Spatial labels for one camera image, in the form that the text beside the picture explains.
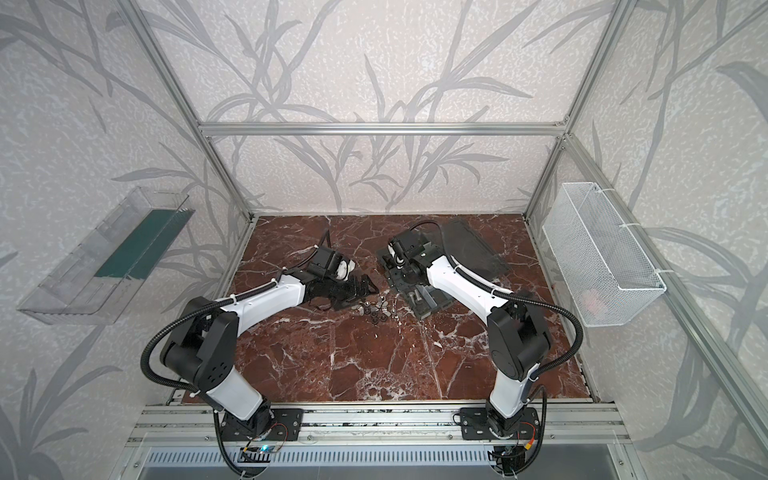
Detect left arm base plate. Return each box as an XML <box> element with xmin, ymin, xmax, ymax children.
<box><xmin>220</xmin><ymin>408</ymin><xmax>304</xmax><ymax>442</ymax></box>

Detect clear plastic wall tray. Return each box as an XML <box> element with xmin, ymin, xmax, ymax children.
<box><xmin>17</xmin><ymin>187</ymin><xmax>195</xmax><ymax>325</ymax></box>

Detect grey plastic organizer box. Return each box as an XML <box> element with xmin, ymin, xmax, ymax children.
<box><xmin>376</xmin><ymin>220</ymin><xmax>509</xmax><ymax>320</ymax></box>

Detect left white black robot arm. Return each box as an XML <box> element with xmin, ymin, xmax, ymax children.
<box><xmin>140</xmin><ymin>245</ymin><xmax>379</xmax><ymax>436</ymax></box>

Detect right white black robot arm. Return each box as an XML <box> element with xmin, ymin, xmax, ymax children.
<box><xmin>387</xmin><ymin>220</ymin><xmax>584</xmax><ymax>437</ymax></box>

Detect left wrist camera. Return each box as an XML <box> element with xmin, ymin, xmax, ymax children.
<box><xmin>335</xmin><ymin>257</ymin><xmax>356</xmax><ymax>281</ymax></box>

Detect aluminium frame crossbar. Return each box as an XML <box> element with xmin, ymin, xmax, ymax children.
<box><xmin>199</xmin><ymin>122</ymin><xmax>565</xmax><ymax>137</ymax></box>

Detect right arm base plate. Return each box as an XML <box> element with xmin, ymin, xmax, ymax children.
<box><xmin>453</xmin><ymin>406</ymin><xmax>541</xmax><ymax>442</ymax></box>

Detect pile of screws and nuts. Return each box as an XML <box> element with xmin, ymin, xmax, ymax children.
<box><xmin>353</xmin><ymin>301</ymin><xmax>399</xmax><ymax>325</ymax></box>

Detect white wire mesh basket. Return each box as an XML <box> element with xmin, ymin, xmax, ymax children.
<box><xmin>543</xmin><ymin>182</ymin><xmax>667</xmax><ymax>327</ymax></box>

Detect aluminium front rail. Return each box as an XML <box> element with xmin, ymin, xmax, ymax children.
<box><xmin>126</xmin><ymin>400</ymin><xmax>630</xmax><ymax>447</ymax></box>

